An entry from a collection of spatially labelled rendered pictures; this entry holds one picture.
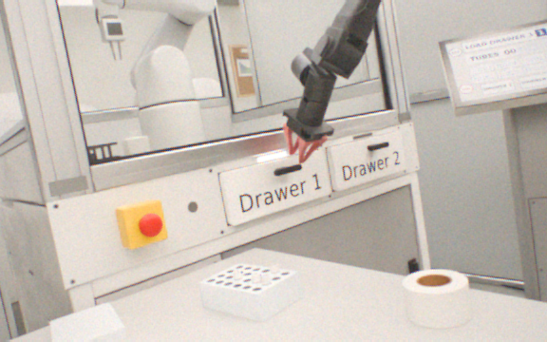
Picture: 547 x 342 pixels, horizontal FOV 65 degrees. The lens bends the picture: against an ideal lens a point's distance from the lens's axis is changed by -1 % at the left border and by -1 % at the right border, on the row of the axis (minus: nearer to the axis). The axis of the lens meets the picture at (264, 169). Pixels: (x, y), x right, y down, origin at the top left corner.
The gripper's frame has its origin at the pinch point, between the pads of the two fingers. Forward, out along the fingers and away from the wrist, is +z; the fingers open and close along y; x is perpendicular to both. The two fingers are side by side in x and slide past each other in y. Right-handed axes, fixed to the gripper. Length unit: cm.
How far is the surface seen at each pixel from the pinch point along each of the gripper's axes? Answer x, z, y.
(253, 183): 11.5, 4.5, -0.5
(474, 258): -152, 92, -9
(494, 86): -79, -11, -1
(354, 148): -21.6, 2.9, 0.9
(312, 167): -6.2, 4.5, -0.3
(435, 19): -151, -8, 69
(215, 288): 36.0, -0.6, -23.8
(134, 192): 36.3, 2.5, 3.1
